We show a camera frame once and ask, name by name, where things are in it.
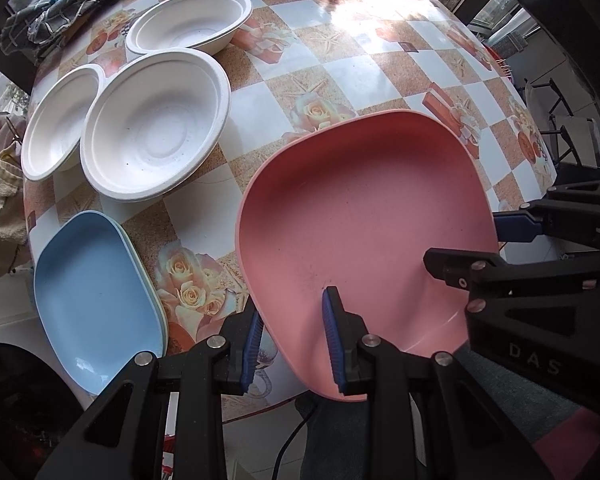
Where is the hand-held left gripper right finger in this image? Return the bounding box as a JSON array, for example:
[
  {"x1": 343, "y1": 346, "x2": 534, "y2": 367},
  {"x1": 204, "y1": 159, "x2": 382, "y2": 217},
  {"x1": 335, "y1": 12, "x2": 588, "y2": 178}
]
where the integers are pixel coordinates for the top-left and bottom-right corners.
[{"x1": 321, "y1": 286, "x2": 556, "y2": 480}]

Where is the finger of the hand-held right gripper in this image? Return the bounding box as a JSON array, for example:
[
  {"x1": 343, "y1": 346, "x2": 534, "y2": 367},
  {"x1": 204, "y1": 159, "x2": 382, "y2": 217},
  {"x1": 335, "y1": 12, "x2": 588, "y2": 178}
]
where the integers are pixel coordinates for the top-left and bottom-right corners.
[
  {"x1": 423, "y1": 246, "x2": 600, "y2": 311},
  {"x1": 492, "y1": 177, "x2": 600, "y2": 252}
]

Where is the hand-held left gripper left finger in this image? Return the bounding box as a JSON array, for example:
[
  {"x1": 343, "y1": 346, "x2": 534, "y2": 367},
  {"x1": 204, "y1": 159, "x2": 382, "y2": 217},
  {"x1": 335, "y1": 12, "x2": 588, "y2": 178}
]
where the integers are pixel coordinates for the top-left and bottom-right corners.
[{"x1": 35, "y1": 307, "x2": 266, "y2": 480}]

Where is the pale green plastic plate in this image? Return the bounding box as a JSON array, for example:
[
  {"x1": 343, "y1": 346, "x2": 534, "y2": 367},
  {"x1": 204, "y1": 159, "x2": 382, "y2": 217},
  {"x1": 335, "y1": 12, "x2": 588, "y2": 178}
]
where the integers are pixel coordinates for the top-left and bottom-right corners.
[{"x1": 107, "y1": 215, "x2": 171, "y2": 361}]

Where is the pink plastic plate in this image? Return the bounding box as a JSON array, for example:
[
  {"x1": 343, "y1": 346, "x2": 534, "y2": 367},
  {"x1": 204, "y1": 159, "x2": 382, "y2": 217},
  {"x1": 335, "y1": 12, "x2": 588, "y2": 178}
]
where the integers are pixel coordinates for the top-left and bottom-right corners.
[{"x1": 235, "y1": 109, "x2": 501, "y2": 403}]

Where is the blue plastic plate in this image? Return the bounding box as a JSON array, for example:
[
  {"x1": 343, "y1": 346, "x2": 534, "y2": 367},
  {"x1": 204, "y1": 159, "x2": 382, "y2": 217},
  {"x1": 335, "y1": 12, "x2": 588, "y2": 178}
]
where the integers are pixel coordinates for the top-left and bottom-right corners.
[{"x1": 32, "y1": 210, "x2": 167, "y2": 396}]

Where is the large white paper bowl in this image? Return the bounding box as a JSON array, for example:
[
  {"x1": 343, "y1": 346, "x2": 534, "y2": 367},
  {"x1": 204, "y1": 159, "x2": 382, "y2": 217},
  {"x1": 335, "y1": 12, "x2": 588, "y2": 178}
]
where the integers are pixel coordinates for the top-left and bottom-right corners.
[{"x1": 80, "y1": 49, "x2": 232, "y2": 203}]

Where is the folding chair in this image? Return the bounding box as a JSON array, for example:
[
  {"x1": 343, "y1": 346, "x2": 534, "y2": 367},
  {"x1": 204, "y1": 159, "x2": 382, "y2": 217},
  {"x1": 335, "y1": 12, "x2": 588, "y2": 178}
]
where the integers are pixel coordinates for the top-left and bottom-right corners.
[{"x1": 525, "y1": 77, "x2": 600, "y2": 171}]

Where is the red plastic container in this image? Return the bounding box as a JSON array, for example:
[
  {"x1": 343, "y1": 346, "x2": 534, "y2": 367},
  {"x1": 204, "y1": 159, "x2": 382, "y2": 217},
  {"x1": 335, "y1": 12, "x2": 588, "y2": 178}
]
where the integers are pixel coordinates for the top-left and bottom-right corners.
[{"x1": 484, "y1": 44, "x2": 512, "y2": 77}]

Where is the patterned checkered tablecloth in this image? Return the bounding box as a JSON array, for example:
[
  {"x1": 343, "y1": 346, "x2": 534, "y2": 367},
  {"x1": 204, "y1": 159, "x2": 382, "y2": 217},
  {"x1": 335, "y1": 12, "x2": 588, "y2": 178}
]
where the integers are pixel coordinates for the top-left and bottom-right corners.
[{"x1": 22, "y1": 0, "x2": 561, "y2": 411}]

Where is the beige towel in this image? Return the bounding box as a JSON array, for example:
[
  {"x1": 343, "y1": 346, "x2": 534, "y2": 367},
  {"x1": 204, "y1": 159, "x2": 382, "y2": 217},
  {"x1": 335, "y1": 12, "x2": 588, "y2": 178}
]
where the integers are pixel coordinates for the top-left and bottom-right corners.
[{"x1": 0, "y1": 145, "x2": 31, "y2": 281}]

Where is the dark plaid cloth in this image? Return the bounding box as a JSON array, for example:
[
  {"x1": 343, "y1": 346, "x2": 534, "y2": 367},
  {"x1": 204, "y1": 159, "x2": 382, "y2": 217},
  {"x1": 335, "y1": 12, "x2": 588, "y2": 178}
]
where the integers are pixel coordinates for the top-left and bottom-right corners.
[{"x1": 0, "y1": 0, "x2": 151, "y2": 58}]

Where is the black cable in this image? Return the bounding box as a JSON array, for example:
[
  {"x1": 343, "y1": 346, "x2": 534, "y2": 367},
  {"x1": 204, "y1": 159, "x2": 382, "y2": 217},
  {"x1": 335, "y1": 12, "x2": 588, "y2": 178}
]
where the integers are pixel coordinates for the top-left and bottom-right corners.
[{"x1": 275, "y1": 400, "x2": 321, "y2": 480}]

